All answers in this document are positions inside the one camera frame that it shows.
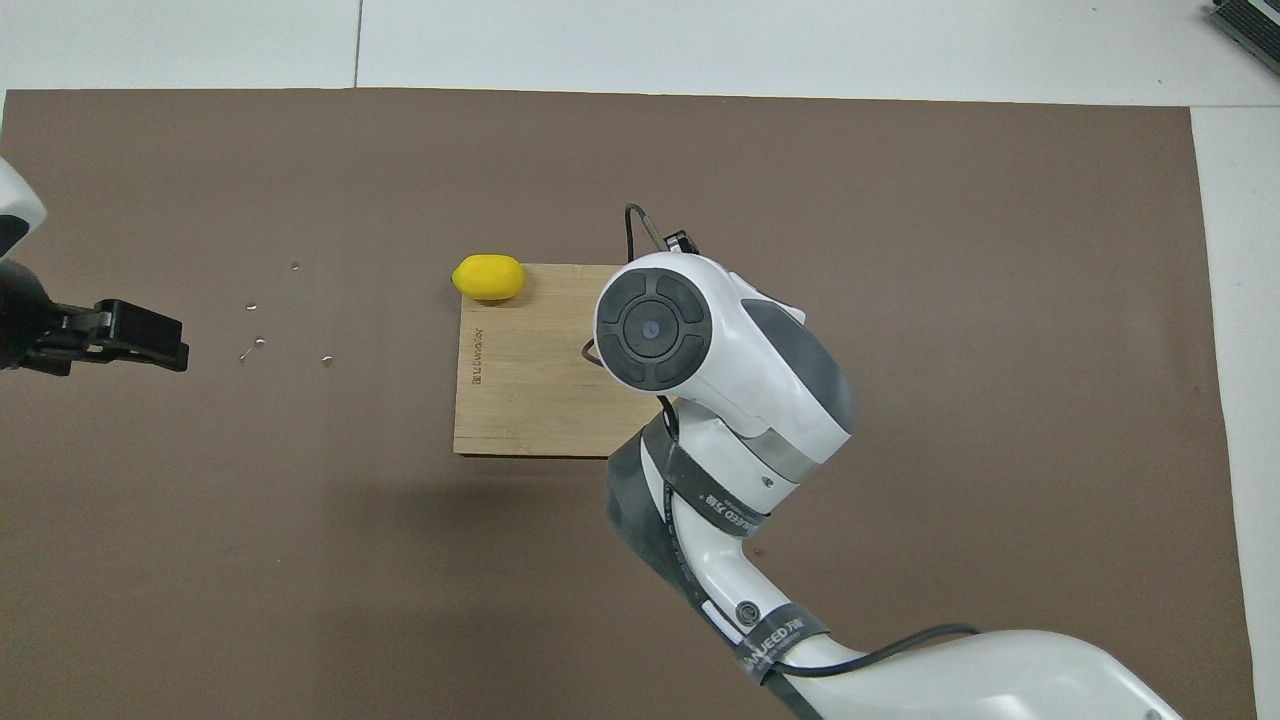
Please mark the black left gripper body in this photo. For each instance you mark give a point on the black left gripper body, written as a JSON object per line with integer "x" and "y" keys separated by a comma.
{"x": 22, "y": 320}

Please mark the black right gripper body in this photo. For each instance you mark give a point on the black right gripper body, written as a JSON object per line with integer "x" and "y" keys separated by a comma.
{"x": 681, "y": 243}

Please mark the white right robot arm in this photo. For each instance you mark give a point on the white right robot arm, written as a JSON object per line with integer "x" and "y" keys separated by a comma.
{"x": 760, "y": 370}

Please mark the yellow lemon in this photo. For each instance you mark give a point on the yellow lemon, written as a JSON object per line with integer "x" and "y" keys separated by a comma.
{"x": 488, "y": 278}

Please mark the wooden cutting board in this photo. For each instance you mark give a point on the wooden cutting board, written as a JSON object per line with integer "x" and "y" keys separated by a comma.
{"x": 520, "y": 385}

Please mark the brown table mat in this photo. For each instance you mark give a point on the brown table mat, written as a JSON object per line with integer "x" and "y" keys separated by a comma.
{"x": 300, "y": 560}

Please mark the grey ribbed device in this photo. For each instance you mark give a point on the grey ribbed device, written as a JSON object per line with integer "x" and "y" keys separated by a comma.
{"x": 1250, "y": 25}

